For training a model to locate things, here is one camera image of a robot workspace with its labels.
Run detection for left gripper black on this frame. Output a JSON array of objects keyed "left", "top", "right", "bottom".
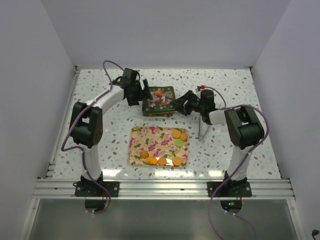
[{"left": 127, "top": 79, "right": 153, "bottom": 106}]

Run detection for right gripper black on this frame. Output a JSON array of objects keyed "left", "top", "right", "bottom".
[{"left": 170, "top": 90, "right": 205, "bottom": 116}]

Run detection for gold tin lid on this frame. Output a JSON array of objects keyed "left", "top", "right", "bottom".
[{"left": 142, "top": 86, "right": 176, "bottom": 112}]

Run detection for metal tongs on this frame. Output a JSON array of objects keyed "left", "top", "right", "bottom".
[{"left": 198, "top": 116, "right": 210, "bottom": 142}]

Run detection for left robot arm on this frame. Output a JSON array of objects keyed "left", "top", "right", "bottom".
[{"left": 67, "top": 68, "right": 153, "bottom": 197}]

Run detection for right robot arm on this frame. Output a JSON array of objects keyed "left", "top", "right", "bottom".
[{"left": 171, "top": 87, "right": 270, "bottom": 197}]

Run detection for floral cookie tin box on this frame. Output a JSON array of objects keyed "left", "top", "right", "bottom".
[{"left": 142, "top": 109, "right": 175, "bottom": 117}]

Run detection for round orange cookie top-right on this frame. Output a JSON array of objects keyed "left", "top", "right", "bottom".
[{"left": 172, "top": 129, "right": 181, "bottom": 139}]

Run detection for scalloped orange cookie right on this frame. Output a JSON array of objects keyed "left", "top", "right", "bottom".
[{"left": 179, "top": 132, "right": 188, "bottom": 141}]

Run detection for green sandwich cookie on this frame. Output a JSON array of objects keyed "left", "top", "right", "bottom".
[{"left": 174, "top": 138, "right": 184, "bottom": 148}]

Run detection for floral serving tray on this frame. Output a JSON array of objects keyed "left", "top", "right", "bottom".
[{"left": 128, "top": 126, "right": 188, "bottom": 168}]

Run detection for swirl butter cookie lower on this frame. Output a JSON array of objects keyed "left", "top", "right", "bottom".
[{"left": 140, "top": 150, "right": 149, "bottom": 159}]

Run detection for dotted round cookie bottom-right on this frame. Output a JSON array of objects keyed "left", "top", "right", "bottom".
[{"left": 172, "top": 156, "right": 182, "bottom": 166}]

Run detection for plain round orange cookie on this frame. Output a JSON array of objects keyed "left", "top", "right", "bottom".
[{"left": 157, "top": 157, "right": 167, "bottom": 166}]

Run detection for orange fish cookie lower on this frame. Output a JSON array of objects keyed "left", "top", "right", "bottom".
[{"left": 146, "top": 156, "right": 158, "bottom": 166}]

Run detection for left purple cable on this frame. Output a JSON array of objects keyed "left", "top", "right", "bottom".
[{"left": 61, "top": 59, "right": 126, "bottom": 214}]

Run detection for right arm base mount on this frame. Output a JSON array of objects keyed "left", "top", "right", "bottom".
[{"left": 206, "top": 179, "right": 253, "bottom": 198}]

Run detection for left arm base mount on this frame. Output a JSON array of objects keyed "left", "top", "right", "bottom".
[{"left": 72, "top": 181, "right": 120, "bottom": 198}]

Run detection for aluminium frame rail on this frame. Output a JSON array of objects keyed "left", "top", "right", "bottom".
[{"left": 32, "top": 179, "right": 295, "bottom": 200}]

